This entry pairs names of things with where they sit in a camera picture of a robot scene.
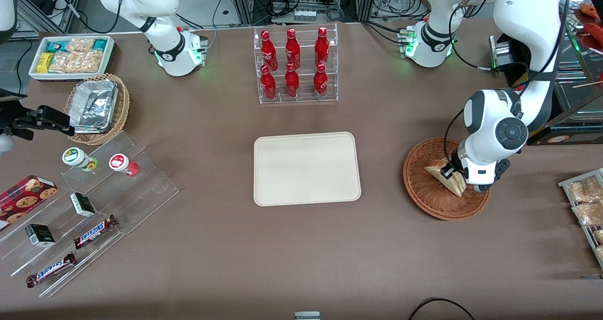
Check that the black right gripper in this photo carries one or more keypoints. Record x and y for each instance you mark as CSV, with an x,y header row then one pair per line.
x,y
23,120

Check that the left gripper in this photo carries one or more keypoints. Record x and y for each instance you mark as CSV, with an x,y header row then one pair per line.
x,y
456,164

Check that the sandwich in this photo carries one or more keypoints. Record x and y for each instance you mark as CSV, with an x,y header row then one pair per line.
x,y
440,175

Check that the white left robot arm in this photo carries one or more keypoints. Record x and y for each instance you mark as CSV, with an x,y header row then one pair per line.
x,y
527,9

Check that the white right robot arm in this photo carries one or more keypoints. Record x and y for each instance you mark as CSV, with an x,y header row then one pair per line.
x,y
174,51

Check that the brown round wicker basket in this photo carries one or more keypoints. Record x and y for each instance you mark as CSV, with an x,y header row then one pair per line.
x,y
424,192

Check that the light wicker basket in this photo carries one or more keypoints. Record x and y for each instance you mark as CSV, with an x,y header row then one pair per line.
x,y
120,112

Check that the grey metal tray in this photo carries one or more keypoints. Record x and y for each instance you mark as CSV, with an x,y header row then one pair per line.
x,y
565,184

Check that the cream plastic tray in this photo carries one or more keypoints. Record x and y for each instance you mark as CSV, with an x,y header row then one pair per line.
x,y
306,169

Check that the green lid cup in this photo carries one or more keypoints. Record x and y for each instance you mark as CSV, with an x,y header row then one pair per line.
x,y
74,156

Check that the silver foil container stack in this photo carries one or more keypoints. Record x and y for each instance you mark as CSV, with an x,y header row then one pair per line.
x,y
96,103

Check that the white plastic snack bin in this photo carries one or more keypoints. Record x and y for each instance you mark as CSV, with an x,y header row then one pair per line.
x,y
35,75

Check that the yellow snack packet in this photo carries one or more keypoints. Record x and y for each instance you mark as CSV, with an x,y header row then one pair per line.
x,y
44,63

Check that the clear cracker pack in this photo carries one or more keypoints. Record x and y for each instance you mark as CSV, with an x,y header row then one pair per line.
x,y
80,45
77,61

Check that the red lid cup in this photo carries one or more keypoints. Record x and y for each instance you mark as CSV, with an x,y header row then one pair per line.
x,y
119,162

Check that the teal snack packet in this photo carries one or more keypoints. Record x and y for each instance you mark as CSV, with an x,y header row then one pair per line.
x,y
57,45
100,44

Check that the red plaid cookie box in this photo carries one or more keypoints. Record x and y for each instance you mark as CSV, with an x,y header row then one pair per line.
x,y
23,200

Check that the small black box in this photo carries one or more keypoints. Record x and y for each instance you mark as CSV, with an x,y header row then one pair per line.
x,y
82,204
40,235

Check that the clear acrylic stepped shelf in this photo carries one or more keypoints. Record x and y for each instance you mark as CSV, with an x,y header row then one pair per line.
x,y
61,244
141,192

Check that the Snickers bar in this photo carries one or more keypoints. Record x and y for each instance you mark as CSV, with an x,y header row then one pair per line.
x,y
49,270
94,232

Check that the steel pan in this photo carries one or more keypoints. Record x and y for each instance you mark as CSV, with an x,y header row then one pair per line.
x,y
500,51

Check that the clear bread pack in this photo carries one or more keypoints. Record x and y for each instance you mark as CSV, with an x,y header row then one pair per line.
x,y
600,255
589,214
599,236
584,190

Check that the red cola bottle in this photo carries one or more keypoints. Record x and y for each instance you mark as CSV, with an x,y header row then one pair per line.
x,y
268,85
293,51
292,82
269,53
321,49
320,82

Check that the clear acrylic bottle rack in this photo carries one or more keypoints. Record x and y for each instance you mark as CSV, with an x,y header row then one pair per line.
x,y
305,89

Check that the red sausage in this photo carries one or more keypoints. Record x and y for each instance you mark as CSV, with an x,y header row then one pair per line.
x,y
591,11
594,35

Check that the grey device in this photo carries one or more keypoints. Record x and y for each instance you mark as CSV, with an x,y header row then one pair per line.
x,y
307,315

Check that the white power strip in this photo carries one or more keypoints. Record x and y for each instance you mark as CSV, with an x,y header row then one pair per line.
x,y
305,15

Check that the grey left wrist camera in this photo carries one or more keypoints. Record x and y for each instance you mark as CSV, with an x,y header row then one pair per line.
x,y
481,187

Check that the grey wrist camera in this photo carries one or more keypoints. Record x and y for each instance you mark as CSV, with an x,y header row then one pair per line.
x,y
4,144
481,187

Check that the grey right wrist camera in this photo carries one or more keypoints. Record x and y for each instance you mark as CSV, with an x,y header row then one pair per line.
x,y
4,144

